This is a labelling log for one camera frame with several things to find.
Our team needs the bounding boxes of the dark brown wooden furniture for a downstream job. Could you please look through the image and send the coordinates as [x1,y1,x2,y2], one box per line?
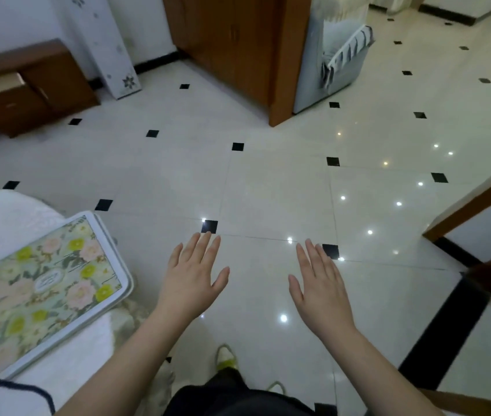
[162,0,314,128]

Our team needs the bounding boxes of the person's right forearm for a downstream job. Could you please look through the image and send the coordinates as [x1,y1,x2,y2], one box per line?
[316,324,444,416]

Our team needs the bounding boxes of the brown wooden door frame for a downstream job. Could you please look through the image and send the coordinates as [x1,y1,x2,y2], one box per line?
[418,153,491,416]

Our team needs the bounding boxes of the low brown wooden cabinet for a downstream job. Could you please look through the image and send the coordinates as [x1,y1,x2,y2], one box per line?
[0,38,101,139]

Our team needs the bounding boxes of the yellow green floral placemat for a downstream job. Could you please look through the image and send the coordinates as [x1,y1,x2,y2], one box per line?
[0,210,135,381]

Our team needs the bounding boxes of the person's right hand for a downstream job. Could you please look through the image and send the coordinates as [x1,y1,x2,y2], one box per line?
[288,239,357,343]

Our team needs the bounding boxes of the grey sofa with striped cloth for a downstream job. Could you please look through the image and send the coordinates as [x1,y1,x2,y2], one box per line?
[293,0,375,114]

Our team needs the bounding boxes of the white floral water dispenser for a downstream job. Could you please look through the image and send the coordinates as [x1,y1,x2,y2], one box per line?
[50,0,142,100]

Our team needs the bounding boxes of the black cable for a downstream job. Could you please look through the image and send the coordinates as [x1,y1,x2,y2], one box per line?
[0,378,55,414]

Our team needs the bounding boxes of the person's left forearm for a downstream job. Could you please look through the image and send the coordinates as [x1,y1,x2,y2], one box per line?
[54,307,194,416]

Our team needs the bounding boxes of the cloth-covered dining table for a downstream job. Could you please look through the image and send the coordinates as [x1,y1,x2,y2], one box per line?
[0,188,177,416]

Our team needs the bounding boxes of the person's black trousers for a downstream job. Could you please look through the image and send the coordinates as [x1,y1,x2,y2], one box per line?
[163,367,337,416]

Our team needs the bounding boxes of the person's left hand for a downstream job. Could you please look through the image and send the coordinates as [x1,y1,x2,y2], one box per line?
[157,231,231,324]

